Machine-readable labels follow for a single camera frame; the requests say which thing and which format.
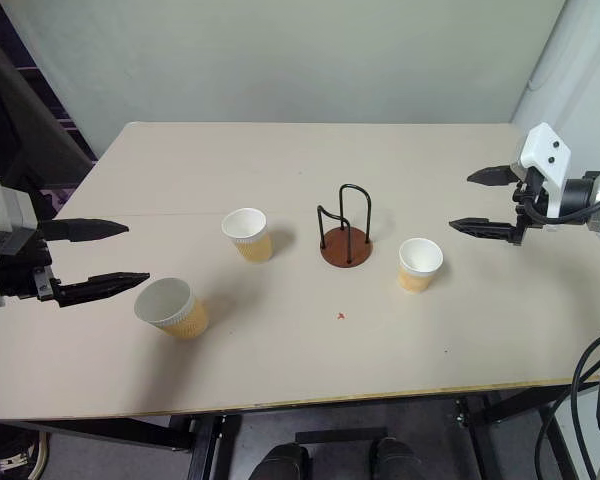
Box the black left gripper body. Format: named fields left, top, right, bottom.
left=0, top=224, right=62, bottom=306

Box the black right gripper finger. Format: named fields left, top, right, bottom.
left=448, top=217, right=520, bottom=245
left=467, top=163, right=524, bottom=189

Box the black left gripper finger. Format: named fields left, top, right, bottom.
left=54, top=272, right=151, bottom=308
left=39, top=218, right=130, bottom=245

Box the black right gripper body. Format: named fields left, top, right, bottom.
left=510, top=167, right=551, bottom=246

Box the yellow ribbed paper cup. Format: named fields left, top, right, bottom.
left=133, top=277, right=210, bottom=342
left=221, top=207, right=274, bottom=265
left=397, top=237, right=444, bottom=294

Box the dark stand with black drape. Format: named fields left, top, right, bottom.
left=0, top=0, right=100, bottom=221

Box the dark rounded shape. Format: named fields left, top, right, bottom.
left=369, top=437, right=431, bottom=480
left=249, top=442, right=311, bottom=480

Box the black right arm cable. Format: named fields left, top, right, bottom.
left=522, top=187, right=600, bottom=224

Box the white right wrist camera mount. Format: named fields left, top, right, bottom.
left=509, top=122, right=572, bottom=221

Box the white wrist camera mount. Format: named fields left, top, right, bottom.
left=0, top=177, right=37, bottom=309
left=509, top=122, right=572, bottom=221

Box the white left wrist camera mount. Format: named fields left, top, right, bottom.
left=0, top=177, right=37, bottom=309

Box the brown wire cup holder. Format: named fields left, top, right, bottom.
left=317, top=183, right=375, bottom=269

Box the black cable bundle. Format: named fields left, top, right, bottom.
left=534, top=324, right=600, bottom=480

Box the dark bag with beige strap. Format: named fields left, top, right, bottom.
left=0, top=422, right=50, bottom=480

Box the black metal table frame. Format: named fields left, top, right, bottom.
left=0, top=384, right=600, bottom=480

